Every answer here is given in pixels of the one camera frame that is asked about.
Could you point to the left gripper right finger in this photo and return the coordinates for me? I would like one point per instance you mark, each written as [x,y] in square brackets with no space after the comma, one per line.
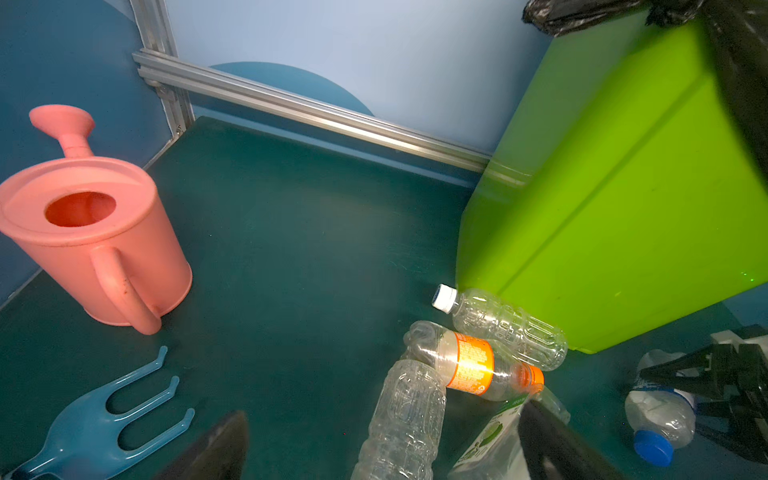
[553,451]

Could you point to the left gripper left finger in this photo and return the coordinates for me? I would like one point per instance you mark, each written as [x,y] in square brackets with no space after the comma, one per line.
[220,453]

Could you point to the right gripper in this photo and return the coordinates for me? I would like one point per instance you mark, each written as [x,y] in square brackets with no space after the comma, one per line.
[734,368]

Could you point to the Pocari Sweat bottle blue label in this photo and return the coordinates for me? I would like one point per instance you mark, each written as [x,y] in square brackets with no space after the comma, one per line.
[405,430]

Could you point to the green bin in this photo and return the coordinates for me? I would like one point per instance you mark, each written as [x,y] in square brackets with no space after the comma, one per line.
[622,195]

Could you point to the black bin liner bag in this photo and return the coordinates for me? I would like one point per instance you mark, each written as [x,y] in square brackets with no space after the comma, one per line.
[737,32]

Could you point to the flat clear bottle white label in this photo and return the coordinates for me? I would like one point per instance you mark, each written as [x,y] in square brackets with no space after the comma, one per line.
[496,453]

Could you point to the clear bottle blue label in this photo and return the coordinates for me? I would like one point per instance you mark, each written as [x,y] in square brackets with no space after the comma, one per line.
[663,419]

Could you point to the orange label bottle orange cap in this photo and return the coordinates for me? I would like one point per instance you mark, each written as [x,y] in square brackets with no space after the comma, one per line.
[471,365]

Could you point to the clear bottle white cap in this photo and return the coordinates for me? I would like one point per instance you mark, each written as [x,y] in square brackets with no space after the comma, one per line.
[522,336]

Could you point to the blue garden fork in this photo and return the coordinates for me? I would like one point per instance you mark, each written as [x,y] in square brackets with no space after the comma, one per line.
[83,440]

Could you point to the pink watering can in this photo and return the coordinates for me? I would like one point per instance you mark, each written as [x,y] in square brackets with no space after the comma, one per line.
[97,226]

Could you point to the aluminium back rail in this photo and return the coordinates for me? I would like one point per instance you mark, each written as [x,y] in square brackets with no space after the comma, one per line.
[256,96]

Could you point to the left aluminium post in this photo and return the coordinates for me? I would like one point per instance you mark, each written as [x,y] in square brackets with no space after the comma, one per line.
[158,52]

